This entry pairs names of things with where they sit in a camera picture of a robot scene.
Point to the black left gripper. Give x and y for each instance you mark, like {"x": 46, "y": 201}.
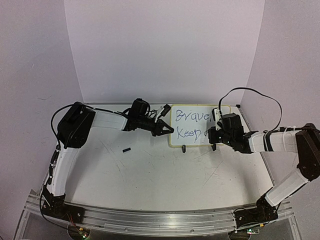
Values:
{"x": 160, "y": 124}

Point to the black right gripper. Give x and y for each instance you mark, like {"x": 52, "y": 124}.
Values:
{"x": 212, "y": 138}

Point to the yellow framed small whiteboard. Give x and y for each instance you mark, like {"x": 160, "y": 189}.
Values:
{"x": 191, "y": 123}

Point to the black marker cap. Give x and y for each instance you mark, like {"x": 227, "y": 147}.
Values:
{"x": 126, "y": 150}

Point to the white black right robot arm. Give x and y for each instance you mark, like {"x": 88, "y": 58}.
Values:
{"x": 302, "y": 141}

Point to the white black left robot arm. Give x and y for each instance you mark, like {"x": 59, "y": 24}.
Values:
{"x": 72, "y": 133}

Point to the right green circuit board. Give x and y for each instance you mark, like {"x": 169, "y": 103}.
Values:
{"x": 254, "y": 230}

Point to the green circuit board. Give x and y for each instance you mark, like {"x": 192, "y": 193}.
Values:
{"x": 254, "y": 230}
{"x": 78, "y": 233}

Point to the left green circuit board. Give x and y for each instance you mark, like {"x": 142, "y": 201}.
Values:
{"x": 78, "y": 233}

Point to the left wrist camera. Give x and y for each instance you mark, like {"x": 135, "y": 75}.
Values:
{"x": 162, "y": 111}

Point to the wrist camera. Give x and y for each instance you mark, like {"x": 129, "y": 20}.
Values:
{"x": 216, "y": 114}
{"x": 162, "y": 111}

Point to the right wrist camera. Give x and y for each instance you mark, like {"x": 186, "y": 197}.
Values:
{"x": 216, "y": 114}

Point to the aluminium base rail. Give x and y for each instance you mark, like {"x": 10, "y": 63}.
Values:
{"x": 144, "y": 223}

